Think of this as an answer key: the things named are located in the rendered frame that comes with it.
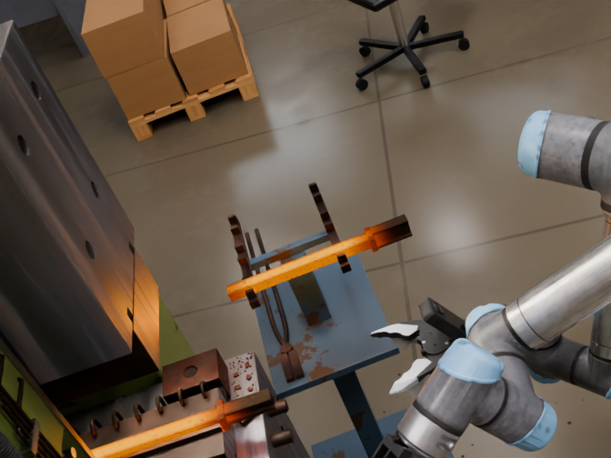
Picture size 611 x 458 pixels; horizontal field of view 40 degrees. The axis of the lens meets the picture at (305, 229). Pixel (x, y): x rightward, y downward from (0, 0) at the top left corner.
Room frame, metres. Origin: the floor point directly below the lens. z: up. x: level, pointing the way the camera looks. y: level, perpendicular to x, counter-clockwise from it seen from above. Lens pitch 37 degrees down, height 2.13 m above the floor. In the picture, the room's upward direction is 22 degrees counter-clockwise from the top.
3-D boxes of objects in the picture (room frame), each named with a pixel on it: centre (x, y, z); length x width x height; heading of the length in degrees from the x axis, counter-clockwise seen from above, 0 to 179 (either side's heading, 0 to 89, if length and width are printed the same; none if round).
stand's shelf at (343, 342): (1.52, 0.05, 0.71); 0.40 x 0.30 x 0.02; 178
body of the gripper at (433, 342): (1.03, -0.17, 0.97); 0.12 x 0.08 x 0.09; 85
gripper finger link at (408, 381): (0.98, -0.07, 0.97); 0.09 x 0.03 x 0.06; 121
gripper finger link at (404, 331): (1.10, -0.08, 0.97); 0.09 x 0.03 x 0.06; 49
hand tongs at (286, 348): (1.64, 0.15, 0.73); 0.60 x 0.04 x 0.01; 179
